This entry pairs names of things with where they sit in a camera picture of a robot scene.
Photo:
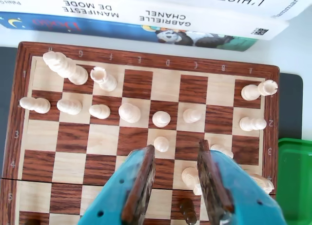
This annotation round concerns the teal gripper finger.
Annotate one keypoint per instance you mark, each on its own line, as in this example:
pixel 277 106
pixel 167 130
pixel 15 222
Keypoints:
pixel 117 198
pixel 243 198

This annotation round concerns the light wooden knight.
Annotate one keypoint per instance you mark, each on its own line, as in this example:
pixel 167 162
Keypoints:
pixel 264 183
pixel 190 178

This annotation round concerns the light wooden pawn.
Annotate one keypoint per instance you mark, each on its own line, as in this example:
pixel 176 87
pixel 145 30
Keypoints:
pixel 69 107
pixel 252 124
pixel 223 150
pixel 192 116
pixel 161 144
pixel 100 112
pixel 36 105

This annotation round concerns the green plastic container lid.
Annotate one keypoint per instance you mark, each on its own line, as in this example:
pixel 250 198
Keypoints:
pixel 295 181

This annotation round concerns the dark wooden pawn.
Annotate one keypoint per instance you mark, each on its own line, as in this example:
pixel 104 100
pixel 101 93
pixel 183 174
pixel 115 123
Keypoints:
pixel 188 210

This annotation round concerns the wooden chessboard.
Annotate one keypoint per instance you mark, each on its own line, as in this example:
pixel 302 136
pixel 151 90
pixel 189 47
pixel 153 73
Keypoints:
pixel 73 142

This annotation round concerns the light wooden queen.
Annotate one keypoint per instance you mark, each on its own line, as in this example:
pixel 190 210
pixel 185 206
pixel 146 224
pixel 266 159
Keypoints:
pixel 129 113

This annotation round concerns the light wooden rook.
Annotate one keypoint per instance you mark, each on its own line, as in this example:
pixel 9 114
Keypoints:
pixel 256 90
pixel 104 79

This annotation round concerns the light wooden king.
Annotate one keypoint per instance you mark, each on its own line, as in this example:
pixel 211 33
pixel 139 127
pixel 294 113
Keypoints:
pixel 68 68

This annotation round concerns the blue panda children's book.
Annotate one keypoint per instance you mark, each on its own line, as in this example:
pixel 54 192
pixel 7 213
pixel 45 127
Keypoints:
pixel 97 29

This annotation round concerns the white Gabrielle Chanel book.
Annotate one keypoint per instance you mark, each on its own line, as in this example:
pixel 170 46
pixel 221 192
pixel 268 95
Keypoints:
pixel 44 5

